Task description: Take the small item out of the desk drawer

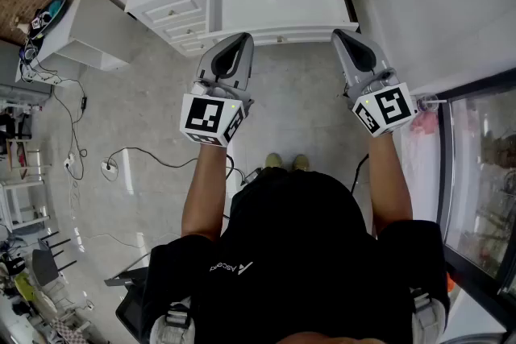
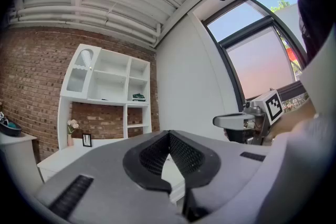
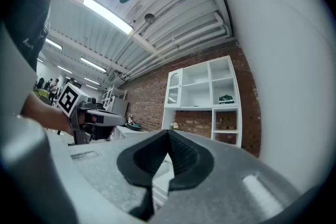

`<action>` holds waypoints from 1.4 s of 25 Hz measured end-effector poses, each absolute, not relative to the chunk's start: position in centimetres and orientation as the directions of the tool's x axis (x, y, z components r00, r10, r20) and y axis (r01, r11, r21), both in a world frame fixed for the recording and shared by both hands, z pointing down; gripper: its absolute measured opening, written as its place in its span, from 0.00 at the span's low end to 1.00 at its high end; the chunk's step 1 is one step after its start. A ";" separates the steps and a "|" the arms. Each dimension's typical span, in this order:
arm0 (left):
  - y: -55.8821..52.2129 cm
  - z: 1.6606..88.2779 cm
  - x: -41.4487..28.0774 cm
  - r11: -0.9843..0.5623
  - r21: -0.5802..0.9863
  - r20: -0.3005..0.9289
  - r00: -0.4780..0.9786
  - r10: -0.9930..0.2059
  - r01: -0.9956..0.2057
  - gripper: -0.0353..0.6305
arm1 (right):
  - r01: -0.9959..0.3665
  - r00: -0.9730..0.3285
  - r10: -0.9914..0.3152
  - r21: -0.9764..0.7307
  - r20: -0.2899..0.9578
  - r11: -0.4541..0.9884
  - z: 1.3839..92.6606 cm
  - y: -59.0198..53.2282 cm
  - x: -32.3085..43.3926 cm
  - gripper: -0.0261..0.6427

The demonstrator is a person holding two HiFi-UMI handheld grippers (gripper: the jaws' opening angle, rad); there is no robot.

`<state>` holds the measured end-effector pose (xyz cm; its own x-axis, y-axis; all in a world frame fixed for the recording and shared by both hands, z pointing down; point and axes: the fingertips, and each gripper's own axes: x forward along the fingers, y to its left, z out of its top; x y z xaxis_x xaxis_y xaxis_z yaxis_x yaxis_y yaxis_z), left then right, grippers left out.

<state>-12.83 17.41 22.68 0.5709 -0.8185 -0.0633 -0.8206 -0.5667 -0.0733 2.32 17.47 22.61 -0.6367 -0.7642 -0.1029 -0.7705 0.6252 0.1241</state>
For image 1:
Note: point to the black framed window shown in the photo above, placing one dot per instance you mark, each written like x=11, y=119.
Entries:
x=479, y=181

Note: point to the glass cup with straw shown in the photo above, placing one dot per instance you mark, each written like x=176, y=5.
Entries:
x=425, y=102

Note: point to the person's left shoe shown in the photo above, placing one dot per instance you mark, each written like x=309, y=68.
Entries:
x=273, y=160

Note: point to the person's shoe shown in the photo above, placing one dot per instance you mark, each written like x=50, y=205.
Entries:
x=273, y=160
x=300, y=162

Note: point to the black power adapter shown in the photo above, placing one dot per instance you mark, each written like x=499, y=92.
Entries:
x=83, y=101

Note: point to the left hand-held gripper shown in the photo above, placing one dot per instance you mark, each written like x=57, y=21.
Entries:
x=201, y=117

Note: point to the teal and black bag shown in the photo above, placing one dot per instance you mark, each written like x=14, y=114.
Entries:
x=50, y=14

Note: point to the person's left forearm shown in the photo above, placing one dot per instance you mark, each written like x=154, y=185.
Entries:
x=203, y=193

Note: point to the closed white cabinet drawer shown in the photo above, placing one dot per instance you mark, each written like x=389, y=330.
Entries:
x=171, y=11
x=193, y=45
x=185, y=30

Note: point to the person's right shoe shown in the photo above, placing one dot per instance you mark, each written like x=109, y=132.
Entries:
x=300, y=162

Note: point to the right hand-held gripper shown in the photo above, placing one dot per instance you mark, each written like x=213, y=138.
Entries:
x=393, y=109

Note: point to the pink cloth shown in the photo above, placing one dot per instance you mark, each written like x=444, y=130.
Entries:
x=424, y=123

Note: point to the white power strip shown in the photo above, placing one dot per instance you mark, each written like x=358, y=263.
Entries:
x=69, y=163

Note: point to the round floor socket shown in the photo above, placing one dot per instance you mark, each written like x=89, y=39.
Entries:
x=109, y=166

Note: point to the black flat device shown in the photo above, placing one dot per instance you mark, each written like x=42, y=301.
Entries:
x=131, y=306

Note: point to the white frame table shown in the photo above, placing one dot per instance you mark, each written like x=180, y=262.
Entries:
x=24, y=189

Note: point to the person's black shirt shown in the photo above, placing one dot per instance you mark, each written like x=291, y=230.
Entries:
x=298, y=254

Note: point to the person's right forearm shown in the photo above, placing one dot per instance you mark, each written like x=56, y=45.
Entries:
x=389, y=181

